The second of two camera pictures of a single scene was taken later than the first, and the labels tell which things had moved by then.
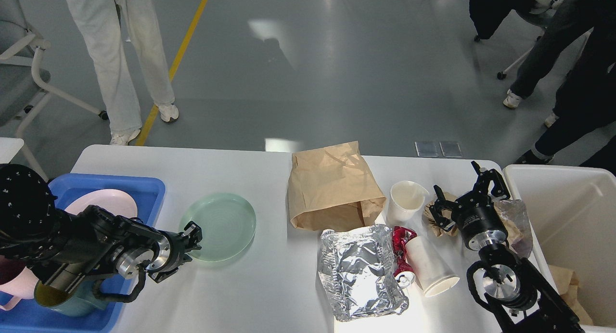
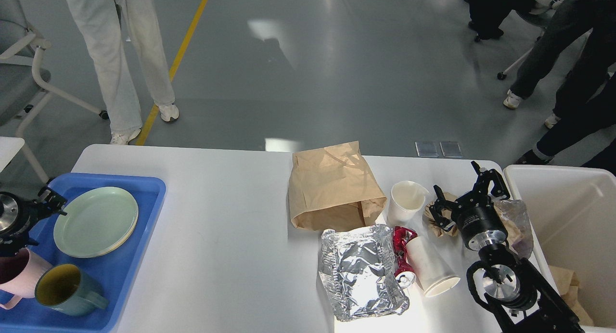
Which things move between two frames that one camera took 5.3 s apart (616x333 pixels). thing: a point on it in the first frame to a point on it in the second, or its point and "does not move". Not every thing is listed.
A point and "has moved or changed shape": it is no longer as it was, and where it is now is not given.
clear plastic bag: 514,214 does not move
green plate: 228,225 has moved or changed shape
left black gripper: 172,247 to 16,214
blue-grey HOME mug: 89,297 does not move
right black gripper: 480,224 does not move
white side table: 9,147 does not move
